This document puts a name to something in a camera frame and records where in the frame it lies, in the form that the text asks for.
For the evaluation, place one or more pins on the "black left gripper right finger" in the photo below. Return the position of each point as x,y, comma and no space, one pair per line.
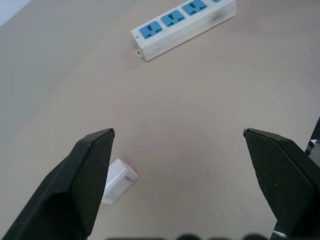
282,180

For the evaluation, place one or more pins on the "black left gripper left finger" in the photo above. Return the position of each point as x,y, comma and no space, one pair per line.
67,190

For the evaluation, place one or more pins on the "white plug adapter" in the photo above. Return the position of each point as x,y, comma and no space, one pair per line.
118,181

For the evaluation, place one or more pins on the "white power strip blue sockets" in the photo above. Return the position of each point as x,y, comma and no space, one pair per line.
183,27

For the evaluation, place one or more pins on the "dark metal table leg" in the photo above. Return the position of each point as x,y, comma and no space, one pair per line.
313,140

